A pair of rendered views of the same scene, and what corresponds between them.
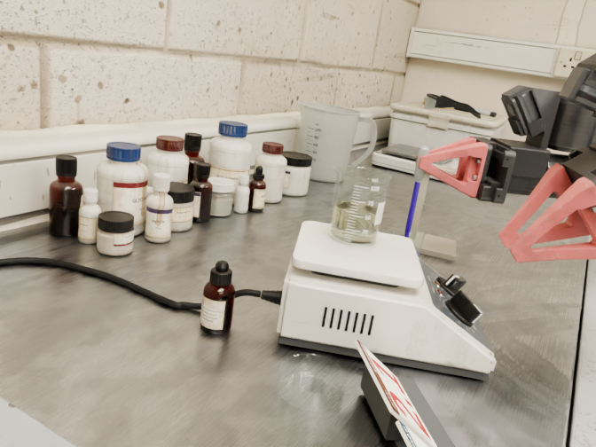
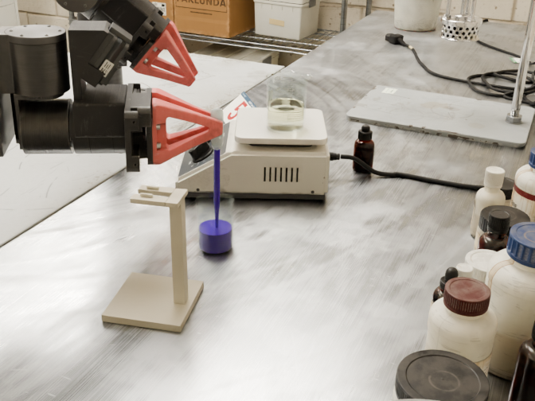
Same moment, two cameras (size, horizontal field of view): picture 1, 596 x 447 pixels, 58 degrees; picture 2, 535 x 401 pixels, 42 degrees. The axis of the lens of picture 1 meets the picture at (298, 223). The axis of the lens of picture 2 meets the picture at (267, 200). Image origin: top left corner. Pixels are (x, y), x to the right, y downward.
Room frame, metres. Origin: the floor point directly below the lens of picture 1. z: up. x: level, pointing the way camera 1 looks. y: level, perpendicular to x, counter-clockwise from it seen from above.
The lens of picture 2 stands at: (1.38, -0.13, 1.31)
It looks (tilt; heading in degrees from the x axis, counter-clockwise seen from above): 26 degrees down; 177
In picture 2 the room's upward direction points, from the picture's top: 1 degrees clockwise
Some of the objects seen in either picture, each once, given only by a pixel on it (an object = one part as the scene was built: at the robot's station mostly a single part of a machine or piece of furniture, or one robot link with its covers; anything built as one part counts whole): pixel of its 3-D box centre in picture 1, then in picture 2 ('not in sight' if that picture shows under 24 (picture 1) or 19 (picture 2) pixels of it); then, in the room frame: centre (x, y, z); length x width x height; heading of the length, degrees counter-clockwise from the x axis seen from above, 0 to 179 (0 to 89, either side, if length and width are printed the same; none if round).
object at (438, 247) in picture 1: (437, 207); (151, 249); (0.79, -0.21, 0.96); 0.08 x 0.08 x 0.13; 76
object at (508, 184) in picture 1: (507, 170); (109, 126); (0.69, -0.26, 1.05); 0.10 x 0.07 x 0.07; 5
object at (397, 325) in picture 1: (374, 294); (260, 154); (0.50, -0.09, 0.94); 0.22 x 0.13 x 0.08; 87
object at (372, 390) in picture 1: (403, 394); not in sight; (0.36, -0.10, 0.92); 0.09 x 0.06 x 0.04; 13
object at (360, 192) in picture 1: (356, 204); (288, 101); (0.52, -0.05, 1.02); 0.06 x 0.05 x 0.08; 88
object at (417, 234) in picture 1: (404, 249); (215, 223); (0.68, -0.15, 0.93); 0.04 x 0.04 x 0.06
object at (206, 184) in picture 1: (200, 192); (493, 248); (0.76, 0.15, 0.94); 0.03 x 0.03 x 0.08
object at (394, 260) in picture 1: (356, 250); (280, 125); (0.50, -0.06, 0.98); 0.12 x 0.12 x 0.01; 87
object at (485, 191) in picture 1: (455, 166); (177, 123); (0.68, -0.18, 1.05); 0.09 x 0.07 x 0.07; 95
